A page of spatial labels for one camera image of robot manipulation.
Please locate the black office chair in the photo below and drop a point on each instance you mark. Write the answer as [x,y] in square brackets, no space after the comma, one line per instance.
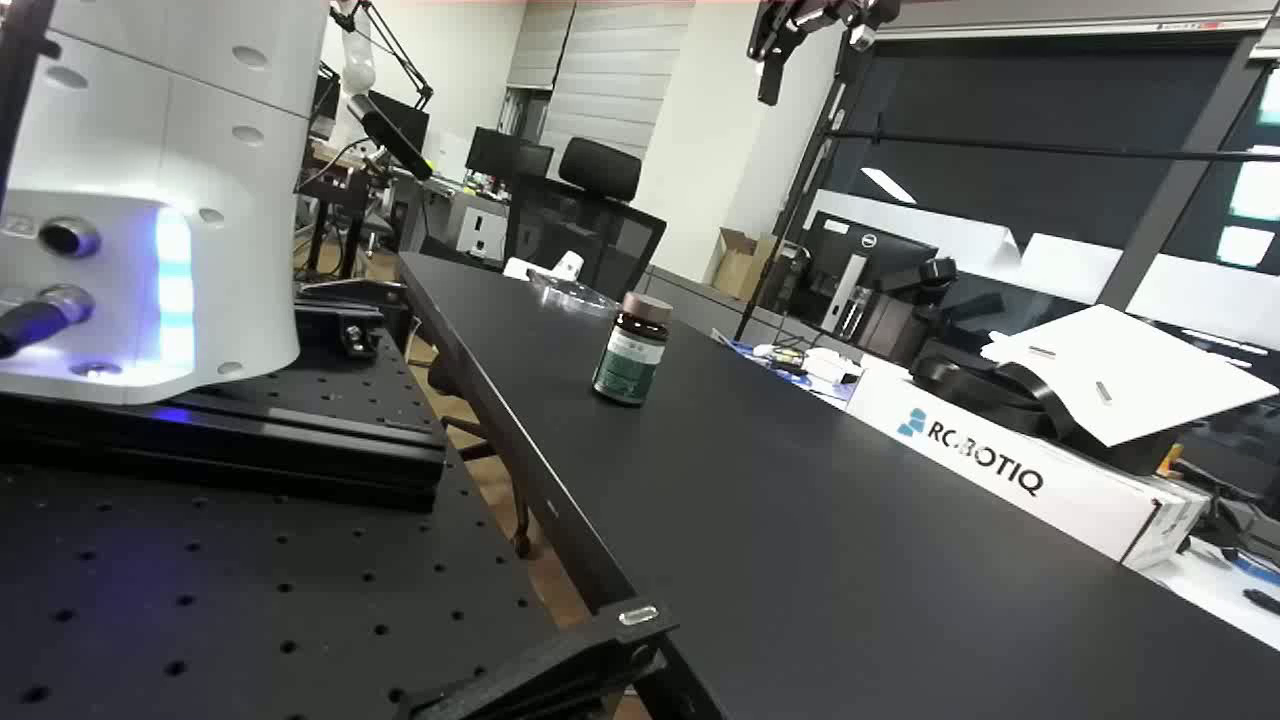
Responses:
[598,169]

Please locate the black metal frame pole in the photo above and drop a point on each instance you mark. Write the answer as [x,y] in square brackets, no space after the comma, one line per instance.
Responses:
[1182,167]

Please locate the green label bottle white cap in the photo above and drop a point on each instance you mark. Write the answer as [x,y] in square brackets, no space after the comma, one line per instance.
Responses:
[627,359]

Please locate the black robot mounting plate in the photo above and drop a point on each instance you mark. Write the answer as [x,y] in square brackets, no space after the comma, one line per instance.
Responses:
[267,425]

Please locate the black table clamp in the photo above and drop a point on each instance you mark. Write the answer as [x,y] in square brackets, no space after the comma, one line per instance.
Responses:
[572,672]

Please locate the small black device box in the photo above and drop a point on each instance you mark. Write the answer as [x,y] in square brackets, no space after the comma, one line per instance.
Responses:
[343,327]

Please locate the black bag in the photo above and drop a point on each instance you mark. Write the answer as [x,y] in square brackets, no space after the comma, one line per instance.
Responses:
[1001,384]

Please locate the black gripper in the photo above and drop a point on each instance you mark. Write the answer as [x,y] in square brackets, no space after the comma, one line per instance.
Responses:
[826,15]

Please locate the brown cardboard box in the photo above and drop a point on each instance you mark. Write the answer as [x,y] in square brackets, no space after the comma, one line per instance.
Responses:
[734,262]

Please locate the black perforated breadboard table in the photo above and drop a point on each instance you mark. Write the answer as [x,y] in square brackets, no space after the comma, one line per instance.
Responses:
[226,602]

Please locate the black computer monitor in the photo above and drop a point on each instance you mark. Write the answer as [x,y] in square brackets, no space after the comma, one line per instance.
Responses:
[504,159]

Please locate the white Robotiq cardboard box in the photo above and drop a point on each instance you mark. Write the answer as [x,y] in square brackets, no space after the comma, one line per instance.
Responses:
[1014,466]

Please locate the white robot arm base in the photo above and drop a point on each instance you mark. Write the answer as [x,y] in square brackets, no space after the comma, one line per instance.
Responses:
[162,162]

